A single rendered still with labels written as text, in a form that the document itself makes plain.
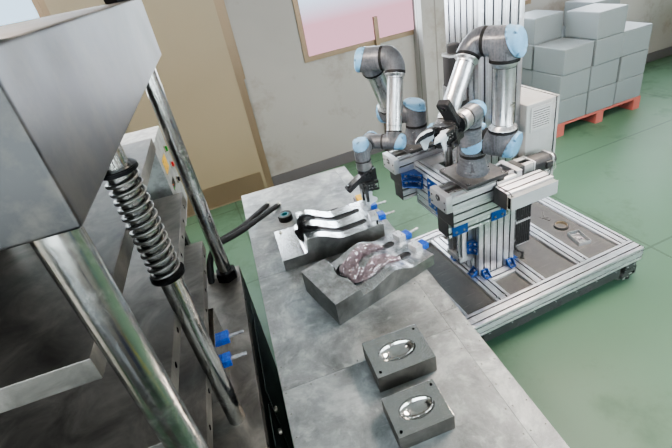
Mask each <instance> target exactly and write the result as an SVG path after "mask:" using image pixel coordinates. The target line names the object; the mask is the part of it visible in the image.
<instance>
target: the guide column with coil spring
mask: <svg viewBox="0 0 672 448"><path fill-rule="evenodd" d="M128 164H129V161H128V159H127V156H126V154H125V152H124V150H123V148H122V146H121V144H120V145H119V147H118V150H117V152H116V154H115V156H114V158H113V160H112V163H111V165H110V167H109V169H108V171H107V173H110V172H115V171H118V170H120V169H122V168H124V167H126V166H127V165H128ZM133 175H134V172H131V173H130V174H128V175H126V176H123V177H121V178H118V179H114V180H109V181H108V182H109V184H110V186H114V185H118V184H120V183H123V182H125V181H127V180H128V179H130V178H131V177H132V176H133ZM137 184H138V180H137V178H136V179H135V180H134V181H133V182H131V183H129V184H128V185H126V186H124V187H121V188H118V189H115V190H113V192H114V194H115V195H116V194H121V193H123V192H126V191H128V190H130V189H132V188H133V187H135V186H136V185H137ZM141 192H142V189H141V187H140V188H139V189H137V190H136V191H134V192H133V193H131V194H129V195H127V196H124V197H121V198H117V200H118V202H119V203H122V202H126V201H129V200H131V199H133V198H134V197H136V196H138V195H139V194H140V193H141ZM145 200H146V198H145V195H144V196H143V197H142V198H140V199H139V200H137V201H136V202H134V203H132V204H129V205H127V206H123V207H121V208H122V210H123V211H127V210H130V209H133V208H135V207H137V206H139V205H140V204H142V203H143V202H144V201H145ZM149 207H150V206H149V204H147V205H146V206H144V207H143V208H142V209H140V210H138V211H136V212H134V213H131V214H127V215H125V216H126V218H127V219H131V218H134V217H137V216H139V215H141V214H143V213H144V212H145V211H147V210H148V208H149ZM152 216H153V213H152V211H151V212H150V213H149V214H148V215H147V216H145V217H144V218H142V219H140V220H138V221H135V222H131V223H129V224H130V226H131V227H134V226H138V225H140V224H143V223H145V222H146V221H148V220H149V219H150V218H151V217H152ZM156 222H157V221H156V219H155V220H154V221H153V222H151V223H150V224H149V225H147V226H145V227H143V228H141V229H138V230H134V231H133V232H134V234H141V233H144V232H146V231H148V230H149V229H151V228H152V227H153V226H154V225H155V224H156ZM159 231H160V228H159V227H158V228H157V229H156V230H154V231H153V232H152V233H150V234H148V235H146V236H144V237H140V238H137V240H138V242H143V241H146V240H148V239H150V238H152V237H154V236H155V235H156V234H157V233H158V232H159ZM162 239H163V234H161V236H160V237H159V238H157V239H156V240H154V241H153V242H151V243H149V244H146V245H141V248H142V249H147V248H150V247H153V246H154V245H156V244H158V243H159V242H160V241H161V240H162ZM166 245H167V243H166V241H165V242H164V243H163V244H162V245H161V246H160V247H158V248H157V249H155V250H153V251H150V252H147V253H144V254H145V256H151V255H154V254H156V253H158V252H160V251H161V250H162V249H164V248H165V246H166ZM169 252H170V250H169V249H168V250H167V251H166V252H165V253H164V254H162V255H161V256H159V257H157V258H154V259H151V260H148V262H149V263H155V262H158V261H160V260H162V259H163V258H165V257H166V256H167V255H168V254H169ZM172 259H173V256H171V257H170V258H169V259H168V260H167V261H166V262H164V263H162V264H160V265H158V266H154V267H151V268H152V270H158V269H161V268H163V267H165V266H167V265H168V264H169V263H170V262H171V261H172ZM175 266H176V263H174V264H173V265H172V266H171V267H170V268H169V269H167V270H165V271H163V272H161V273H157V274H155V276H156V277H161V276H164V275H166V274H168V273H170V272H171V271H172V270H173V269H174V268H175ZM161 288H162V290H163V292H164V294H165V296H166V298H167V300H168V302H169V304H170V306H171V308H172V310H173V311H174V312H175V313H176V315H177V317H178V319H179V321H180V323H181V328H182V330H183V332H184V334H185V336H186V338H187V340H188V342H189V344H190V346H191V348H192V350H193V352H194V354H195V356H196V358H197V360H198V362H199V364H200V366H201V368H202V370H203V372H204V373H205V374H206V375H207V377H208V379H209V381H210V383H211V387H212V389H213V391H214V393H215V395H216V397H217V399H218V401H219V403H220V405H221V407H222V409H223V411H224V413H225V415H226V417H227V419H228V421H229V423H230V424H231V425H232V426H237V425H239V424H241V423H242V422H243V421H244V419H245V412H244V410H243V408H242V405H241V403H240V401H239V399H238V397H237V395H236V392H235V390H234V388H233V386H232V384H231V382H230V379H229V377H228V375H227V373H226V371H225V369H224V366H223V364H222V362H221V360H220V358H219V356H218V353H217V351H216V349H215V347H214V345H213V343H212V340H211V338H210V336H209V334H208V332H207V330H206V327H205V325H204V323H203V321H202V319H201V317H200V314H199V312H198V310H197V308H196V306H195V304H194V302H193V299H192V297H191V295H190V293H189V291H188V289H187V286H186V284H185V282H184V280H183V278H182V277H181V278H180V279H178V280H177V281H176V282H174V283H172V284H170V285H167V286H161Z"/></svg>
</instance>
